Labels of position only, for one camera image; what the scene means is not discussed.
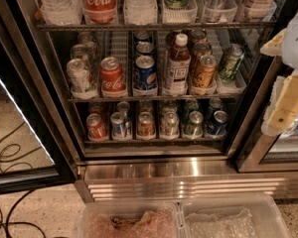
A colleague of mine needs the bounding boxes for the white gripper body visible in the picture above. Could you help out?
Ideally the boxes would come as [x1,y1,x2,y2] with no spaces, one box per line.
[281,12,298,69]

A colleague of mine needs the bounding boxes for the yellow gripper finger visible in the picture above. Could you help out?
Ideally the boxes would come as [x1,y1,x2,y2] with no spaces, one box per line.
[260,29,286,57]
[266,70,298,132]

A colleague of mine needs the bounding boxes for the green can middle shelf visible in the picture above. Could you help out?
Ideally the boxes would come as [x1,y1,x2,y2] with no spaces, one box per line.
[219,44,244,82]

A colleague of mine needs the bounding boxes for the closed right fridge door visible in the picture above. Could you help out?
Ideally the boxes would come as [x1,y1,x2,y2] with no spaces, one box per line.
[227,56,298,173]

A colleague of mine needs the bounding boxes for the gold can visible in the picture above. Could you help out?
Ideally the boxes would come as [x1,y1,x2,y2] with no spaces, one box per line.
[191,55,219,92]
[189,29,208,45]
[191,42,213,66]

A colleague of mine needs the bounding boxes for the front gold can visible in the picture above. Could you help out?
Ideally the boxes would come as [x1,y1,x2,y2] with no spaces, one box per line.
[191,55,219,92]

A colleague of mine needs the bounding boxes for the rear blue can bottom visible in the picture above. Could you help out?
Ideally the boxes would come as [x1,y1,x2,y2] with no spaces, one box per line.
[207,98,223,117]

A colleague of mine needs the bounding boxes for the front blue can bottom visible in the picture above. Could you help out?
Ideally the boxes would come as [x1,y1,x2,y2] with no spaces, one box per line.
[206,110,228,137]

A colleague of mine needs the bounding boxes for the rear green can bottom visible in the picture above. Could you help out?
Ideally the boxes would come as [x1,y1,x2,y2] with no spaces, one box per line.
[184,99,200,117]

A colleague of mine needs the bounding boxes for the green can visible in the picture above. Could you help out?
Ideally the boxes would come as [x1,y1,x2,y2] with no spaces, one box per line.
[184,99,200,117]
[183,111,204,139]

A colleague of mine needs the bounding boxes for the front green can bottom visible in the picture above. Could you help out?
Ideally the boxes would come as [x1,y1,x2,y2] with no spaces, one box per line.
[183,111,204,139]

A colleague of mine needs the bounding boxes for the rear white can bottom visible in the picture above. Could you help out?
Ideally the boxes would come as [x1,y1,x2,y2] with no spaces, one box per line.
[162,100,178,114]

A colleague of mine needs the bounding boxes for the white can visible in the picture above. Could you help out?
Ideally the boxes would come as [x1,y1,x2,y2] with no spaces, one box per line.
[160,111,180,140]
[162,100,178,114]

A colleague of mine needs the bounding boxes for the front white can bottom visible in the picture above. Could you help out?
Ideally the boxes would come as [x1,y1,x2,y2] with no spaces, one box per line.
[160,111,180,140]

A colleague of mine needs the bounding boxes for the front blue pepsi can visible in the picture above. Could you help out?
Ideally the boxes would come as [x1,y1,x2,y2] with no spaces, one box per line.
[132,56,158,96]

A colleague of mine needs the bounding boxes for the rear orange can bottom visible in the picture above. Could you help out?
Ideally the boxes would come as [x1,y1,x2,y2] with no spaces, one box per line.
[139,100,153,113]

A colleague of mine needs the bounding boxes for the orange can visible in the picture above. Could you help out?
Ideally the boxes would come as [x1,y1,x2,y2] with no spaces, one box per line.
[139,100,153,113]
[137,112,156,140]

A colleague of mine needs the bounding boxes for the front orange can bottom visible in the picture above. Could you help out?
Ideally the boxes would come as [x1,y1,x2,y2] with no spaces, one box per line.
[137,112,156,140]

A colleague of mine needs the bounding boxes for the rear red bull can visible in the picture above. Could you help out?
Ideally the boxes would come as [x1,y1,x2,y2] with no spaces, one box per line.
[117,101,130,121]

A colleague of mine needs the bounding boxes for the red bull can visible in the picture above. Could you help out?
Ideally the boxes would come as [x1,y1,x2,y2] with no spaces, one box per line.
[110,112,131,141]
[117,101,130,121]

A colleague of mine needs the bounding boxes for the red coke can middle shelf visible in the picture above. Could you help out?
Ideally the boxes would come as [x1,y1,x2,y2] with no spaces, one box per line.
[100,57,127,97]

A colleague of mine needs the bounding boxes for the front red bull can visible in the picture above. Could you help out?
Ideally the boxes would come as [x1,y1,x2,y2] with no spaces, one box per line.
[110,112,131,141]

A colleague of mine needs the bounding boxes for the large coke bottle top shelf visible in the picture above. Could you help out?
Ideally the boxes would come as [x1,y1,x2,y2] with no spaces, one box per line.
[82,0,117,24]

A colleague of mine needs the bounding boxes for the white can shelf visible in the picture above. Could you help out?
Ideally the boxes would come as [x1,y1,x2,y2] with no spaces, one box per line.
[71,44,89,62]
[67,59,97,100]
[77,32,99,60]

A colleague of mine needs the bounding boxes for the rear red coke can bottom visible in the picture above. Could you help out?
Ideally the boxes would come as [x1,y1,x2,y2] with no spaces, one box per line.
[87,102,105,117]

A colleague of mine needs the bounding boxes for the red coke can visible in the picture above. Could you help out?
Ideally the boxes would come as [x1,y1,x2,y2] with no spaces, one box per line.
[86,113,107,141]
[87,102,105,117]

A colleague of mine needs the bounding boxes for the front red coke can bottom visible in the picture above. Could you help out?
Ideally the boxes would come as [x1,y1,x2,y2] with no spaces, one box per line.
[86,113,107,141]

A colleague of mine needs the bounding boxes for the front white can middle shelf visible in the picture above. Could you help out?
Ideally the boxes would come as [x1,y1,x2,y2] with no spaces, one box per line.
[67,59,97,100]

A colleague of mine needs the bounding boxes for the open glass fridge door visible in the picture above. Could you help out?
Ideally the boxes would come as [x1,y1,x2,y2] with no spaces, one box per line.
[0,0,77,195]

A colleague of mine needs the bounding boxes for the tea bottle white cap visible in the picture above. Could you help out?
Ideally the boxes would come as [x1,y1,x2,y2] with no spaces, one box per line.
[164,33,191,95]

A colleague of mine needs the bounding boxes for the clear bin with bubble wrap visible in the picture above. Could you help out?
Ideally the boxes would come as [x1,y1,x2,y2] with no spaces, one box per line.
[180,193,291,238]

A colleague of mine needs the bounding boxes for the clear water bottle centre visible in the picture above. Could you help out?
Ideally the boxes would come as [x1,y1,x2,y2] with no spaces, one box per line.
[123,0,158,25]

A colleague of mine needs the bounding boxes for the clear water bottle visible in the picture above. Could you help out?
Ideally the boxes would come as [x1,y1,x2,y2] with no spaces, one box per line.
[40,0,82,26]
[123,0,158,25]

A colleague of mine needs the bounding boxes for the clear water bottle left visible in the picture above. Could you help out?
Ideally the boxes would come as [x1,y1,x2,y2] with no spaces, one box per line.
[40,0,82,26]

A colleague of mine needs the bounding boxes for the clear bin with pink wrap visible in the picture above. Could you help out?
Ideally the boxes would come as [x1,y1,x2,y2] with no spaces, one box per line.
[75,200,180,238]

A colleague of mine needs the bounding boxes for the black floor cable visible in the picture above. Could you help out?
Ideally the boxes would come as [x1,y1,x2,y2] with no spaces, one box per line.
[0,99,48,238]

